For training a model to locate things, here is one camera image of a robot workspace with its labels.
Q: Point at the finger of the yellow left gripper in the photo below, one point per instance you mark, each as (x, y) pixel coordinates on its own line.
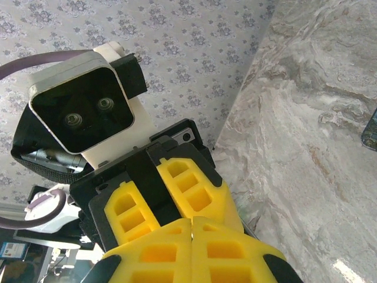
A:
(218, 209)
(113, 206)

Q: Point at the teal metal box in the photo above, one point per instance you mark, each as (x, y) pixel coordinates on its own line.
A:
(371, 131)

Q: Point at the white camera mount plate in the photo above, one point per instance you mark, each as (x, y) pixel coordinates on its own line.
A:
(138, 126)

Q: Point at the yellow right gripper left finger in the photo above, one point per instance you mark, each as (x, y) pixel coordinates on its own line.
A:
(165, 259)

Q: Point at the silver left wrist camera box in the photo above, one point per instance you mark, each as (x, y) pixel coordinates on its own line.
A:
(79, 103)

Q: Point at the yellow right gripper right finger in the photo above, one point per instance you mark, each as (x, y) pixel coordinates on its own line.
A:
(224, 259)

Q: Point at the monitor screen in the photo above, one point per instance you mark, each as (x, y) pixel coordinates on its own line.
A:
(13, 250)

